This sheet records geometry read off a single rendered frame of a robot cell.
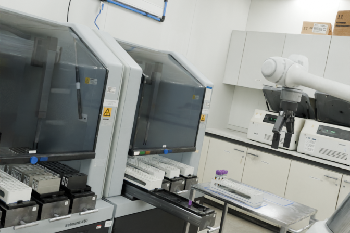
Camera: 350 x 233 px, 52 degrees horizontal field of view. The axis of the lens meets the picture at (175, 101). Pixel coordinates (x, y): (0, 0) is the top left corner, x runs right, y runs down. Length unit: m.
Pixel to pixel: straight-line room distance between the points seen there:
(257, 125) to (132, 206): 2.45
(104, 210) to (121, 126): 0.43
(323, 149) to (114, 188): 2.48
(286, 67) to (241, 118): 3.50
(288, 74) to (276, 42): 3.02
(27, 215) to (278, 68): 1.15
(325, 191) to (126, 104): 2.56
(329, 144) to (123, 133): 2.48
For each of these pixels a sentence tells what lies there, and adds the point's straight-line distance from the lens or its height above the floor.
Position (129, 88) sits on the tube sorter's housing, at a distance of 1.91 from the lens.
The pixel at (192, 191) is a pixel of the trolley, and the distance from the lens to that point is 2.19.
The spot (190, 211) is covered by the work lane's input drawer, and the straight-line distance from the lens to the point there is 1.80.
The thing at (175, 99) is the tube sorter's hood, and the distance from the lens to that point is 2.18.
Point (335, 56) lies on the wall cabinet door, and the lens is 4.27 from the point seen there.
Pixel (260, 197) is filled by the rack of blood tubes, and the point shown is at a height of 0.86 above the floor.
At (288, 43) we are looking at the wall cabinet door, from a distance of 4.46.
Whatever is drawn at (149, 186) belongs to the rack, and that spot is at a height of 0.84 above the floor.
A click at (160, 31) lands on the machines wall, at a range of 3.70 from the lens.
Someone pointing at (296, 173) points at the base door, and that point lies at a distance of 4.03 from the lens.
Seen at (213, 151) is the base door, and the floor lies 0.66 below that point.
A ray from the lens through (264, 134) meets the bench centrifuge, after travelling 4.15.
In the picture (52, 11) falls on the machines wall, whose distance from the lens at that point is 2.92.
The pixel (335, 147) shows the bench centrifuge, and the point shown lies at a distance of 3.91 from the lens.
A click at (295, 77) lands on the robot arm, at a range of 1.51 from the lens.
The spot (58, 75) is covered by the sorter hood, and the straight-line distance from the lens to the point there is 1.62.
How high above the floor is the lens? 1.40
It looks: 3 degrees down
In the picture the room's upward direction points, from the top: 10 degrees clockwise
